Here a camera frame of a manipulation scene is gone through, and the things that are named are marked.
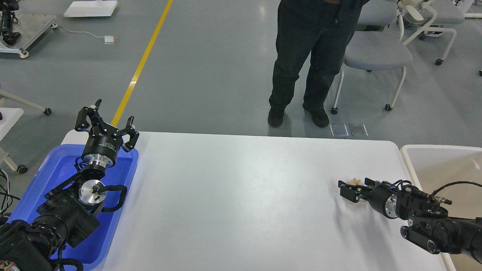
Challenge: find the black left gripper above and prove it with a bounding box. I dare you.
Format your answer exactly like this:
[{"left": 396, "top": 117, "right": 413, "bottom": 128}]
[{"left": 75, "top": 99, "right": 140, "bottom": 168}]

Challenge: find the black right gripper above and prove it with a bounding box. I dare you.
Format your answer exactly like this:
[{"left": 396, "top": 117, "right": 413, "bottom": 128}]
[{"left": 338, "top": 177, "right": 399, "bottom": 219}]

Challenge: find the beige paper ball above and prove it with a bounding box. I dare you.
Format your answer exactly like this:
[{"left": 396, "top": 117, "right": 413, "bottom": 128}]
[{"left": 347, "top": 178, "right": 368, "bottom": 205}]

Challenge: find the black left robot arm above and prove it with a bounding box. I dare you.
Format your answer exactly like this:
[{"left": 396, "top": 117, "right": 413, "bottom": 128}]
[{"left": 0, "top": 99, "right": 139, "bottom": 271}]

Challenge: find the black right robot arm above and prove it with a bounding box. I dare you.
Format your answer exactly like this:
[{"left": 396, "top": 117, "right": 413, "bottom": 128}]
[{"left": 338, "top": 178, "right": 482, "bottom": 263}]

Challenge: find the right metal floor plate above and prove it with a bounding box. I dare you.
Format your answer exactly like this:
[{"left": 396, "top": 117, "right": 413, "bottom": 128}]
[{"left": 349, "top": 124, "right": 369, "bottom": 137}]

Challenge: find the metal floor plate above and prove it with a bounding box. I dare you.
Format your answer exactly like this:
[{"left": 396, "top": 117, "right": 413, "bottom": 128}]
[
  {"left": 330, "top": 124, "right": 349, "bottom": 137},
  {"left": 349, "top": 124, "right": 369, "bottom": 137}
]

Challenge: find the white caster leg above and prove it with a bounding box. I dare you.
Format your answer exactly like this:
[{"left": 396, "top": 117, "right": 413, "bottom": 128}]
[{"left": 0, "top": 90, "right": 52, "bottom": 116}]

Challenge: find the left metal floor plate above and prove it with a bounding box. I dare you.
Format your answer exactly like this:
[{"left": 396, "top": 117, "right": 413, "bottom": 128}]
[{"left": 330, "top": 124, "right": 349, "bottom": 137}]

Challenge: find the beige plastic bin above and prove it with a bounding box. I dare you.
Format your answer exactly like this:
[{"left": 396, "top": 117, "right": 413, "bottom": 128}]
[{"left": 400, "top": 145, "right": 482, "bottom": 271}]

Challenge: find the white flat board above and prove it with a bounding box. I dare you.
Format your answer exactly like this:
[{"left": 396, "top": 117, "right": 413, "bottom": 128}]
[{"left": 63, "top": 0, "right": 118, "bottom": 18}]

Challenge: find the blue plastic tray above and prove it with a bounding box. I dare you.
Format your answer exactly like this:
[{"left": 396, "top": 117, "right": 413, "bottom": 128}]
[{"left": 8, "top": 144, "right": 139, "bottom": 271}]

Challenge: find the person in black clothes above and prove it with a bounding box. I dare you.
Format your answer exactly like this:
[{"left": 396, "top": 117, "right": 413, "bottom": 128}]
[{"left": 267, "top": 0, "right": 367, "bottom": 128}]

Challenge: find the white power adapter with cable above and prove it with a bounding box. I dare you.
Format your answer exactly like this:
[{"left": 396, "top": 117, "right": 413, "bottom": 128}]
[{"left": 51, "top": 24, "right": 117, "bottom": 45}]

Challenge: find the grey chair white frame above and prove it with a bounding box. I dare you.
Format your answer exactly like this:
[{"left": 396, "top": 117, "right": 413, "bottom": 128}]
[{"left": 331, "top": 0, "right": 413, "bottom": 114}]

